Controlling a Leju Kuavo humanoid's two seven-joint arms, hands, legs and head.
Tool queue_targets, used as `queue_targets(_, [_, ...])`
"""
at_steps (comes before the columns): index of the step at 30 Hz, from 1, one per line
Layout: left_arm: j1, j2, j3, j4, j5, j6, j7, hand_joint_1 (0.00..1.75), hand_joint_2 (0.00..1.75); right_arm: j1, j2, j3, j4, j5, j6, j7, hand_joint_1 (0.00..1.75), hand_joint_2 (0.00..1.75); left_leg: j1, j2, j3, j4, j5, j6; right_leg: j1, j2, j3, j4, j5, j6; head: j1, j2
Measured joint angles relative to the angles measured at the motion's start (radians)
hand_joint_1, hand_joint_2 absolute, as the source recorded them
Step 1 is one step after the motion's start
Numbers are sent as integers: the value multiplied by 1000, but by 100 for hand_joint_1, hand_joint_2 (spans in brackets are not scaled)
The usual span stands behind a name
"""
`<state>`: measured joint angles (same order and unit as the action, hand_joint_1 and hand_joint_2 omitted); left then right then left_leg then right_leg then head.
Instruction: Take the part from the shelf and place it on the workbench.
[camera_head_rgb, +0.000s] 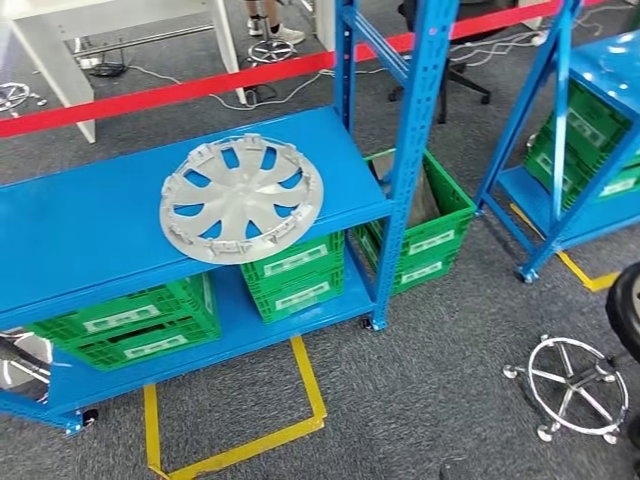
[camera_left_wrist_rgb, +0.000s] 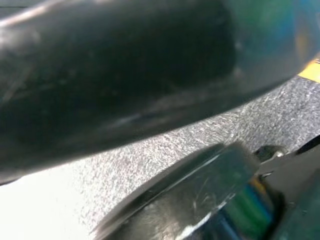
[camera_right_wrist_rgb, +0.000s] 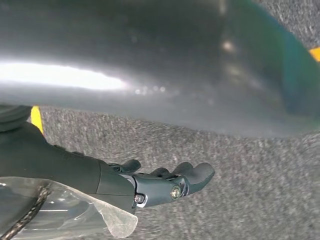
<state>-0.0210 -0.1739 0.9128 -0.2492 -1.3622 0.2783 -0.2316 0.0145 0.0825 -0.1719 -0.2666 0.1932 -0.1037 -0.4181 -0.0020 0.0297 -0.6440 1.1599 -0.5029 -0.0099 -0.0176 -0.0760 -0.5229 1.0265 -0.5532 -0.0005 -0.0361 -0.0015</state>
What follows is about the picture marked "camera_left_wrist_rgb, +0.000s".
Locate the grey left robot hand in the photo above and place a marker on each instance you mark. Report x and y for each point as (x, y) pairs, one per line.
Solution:
(124, 66)

